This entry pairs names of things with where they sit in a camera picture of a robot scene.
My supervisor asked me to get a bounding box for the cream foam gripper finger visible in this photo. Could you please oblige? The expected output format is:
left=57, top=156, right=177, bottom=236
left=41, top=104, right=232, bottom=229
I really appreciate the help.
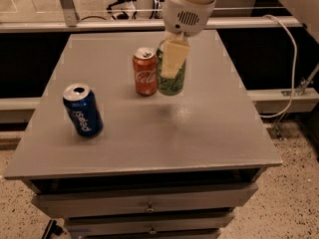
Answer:
left=160, top=40, right=190, bottom=79
left=164, top=31, right=183, bottom=41

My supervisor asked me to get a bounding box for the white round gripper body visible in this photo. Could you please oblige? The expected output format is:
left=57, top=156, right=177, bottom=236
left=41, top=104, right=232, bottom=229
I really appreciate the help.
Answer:
left=162, top=0, right=216, bottom=37

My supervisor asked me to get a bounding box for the green soda can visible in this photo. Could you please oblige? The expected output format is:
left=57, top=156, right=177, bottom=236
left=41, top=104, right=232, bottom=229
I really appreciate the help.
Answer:
left=157, top=41, right=186, bottom=96

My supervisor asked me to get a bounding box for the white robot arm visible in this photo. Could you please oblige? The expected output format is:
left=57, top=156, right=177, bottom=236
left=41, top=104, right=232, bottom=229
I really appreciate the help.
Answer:
left=162, top=0, right=319, bottom=84

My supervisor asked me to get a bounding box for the red coke can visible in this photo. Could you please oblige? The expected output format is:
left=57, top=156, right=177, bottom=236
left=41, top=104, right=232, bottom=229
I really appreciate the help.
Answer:
left=133, top=47, right=158, bottom=97

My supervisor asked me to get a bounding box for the blue pepsi can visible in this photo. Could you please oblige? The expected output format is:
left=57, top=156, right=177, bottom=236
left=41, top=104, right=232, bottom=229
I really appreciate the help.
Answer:
left=63, top=83, right=103, bottom=137

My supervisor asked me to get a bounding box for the upper grey drawer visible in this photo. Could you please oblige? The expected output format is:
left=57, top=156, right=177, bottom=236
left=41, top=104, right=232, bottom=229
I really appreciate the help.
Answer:
left=32, top=182, right=257, bottom=218

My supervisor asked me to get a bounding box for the grey drawer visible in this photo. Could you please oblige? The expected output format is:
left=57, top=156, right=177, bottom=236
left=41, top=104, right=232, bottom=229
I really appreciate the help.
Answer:
left=32, top=182, right=257, bottom=218
left=65, top=212, right=233, bottom=236

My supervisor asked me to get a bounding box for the lower grey drawer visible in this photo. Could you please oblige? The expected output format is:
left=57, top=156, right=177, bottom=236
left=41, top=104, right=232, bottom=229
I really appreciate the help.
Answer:
left=65, top=212, right=233, bottom=236

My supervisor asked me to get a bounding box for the metal railing frame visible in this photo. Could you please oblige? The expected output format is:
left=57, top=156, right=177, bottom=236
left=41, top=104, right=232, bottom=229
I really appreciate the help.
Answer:
left=0, top=0, right=305, bottom=34

